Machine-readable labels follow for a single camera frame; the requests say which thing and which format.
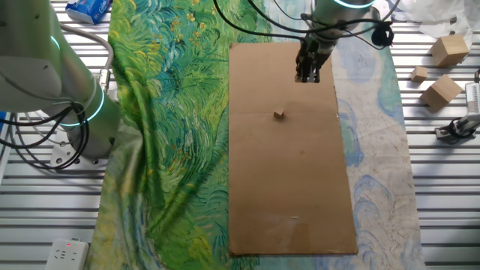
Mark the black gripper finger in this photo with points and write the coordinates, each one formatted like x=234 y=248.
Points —
x=315 y=75
x=301 y=74

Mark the tiny wooden cube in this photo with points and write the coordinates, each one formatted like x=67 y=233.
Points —
x=278 y=113

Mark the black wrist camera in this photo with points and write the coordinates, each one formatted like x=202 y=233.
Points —
x=304 y=47

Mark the white crumpled plastic sheet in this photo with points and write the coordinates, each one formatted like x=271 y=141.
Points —
x=431 y=15

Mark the white power strip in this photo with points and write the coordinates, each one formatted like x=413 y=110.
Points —
x=67 y=255

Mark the silver ribbed depth camera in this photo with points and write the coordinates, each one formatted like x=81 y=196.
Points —
x=473 y=97

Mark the silver camera mount bracket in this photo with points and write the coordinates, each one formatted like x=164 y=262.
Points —
x=446 y=135

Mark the small wooden cube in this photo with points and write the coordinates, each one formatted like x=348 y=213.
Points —
x=419 y=74

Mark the brown cardboard sheet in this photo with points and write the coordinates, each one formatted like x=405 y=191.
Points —
x=288 y=180

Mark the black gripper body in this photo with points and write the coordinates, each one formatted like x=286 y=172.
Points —
x=318 y=54

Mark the green blue painted cloth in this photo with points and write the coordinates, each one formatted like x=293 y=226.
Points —
x=168 y=131

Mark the large wooden cube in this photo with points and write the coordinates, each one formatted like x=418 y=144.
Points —
x=450 y=50

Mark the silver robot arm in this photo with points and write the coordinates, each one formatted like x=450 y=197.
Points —
x=37 y=75

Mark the medium wooden block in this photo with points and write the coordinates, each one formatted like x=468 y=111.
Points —
x=440 y=93

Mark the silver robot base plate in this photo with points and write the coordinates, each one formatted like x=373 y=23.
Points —
x=62 y=155

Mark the blue tissue pack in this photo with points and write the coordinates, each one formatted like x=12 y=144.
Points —
x=88 y=9

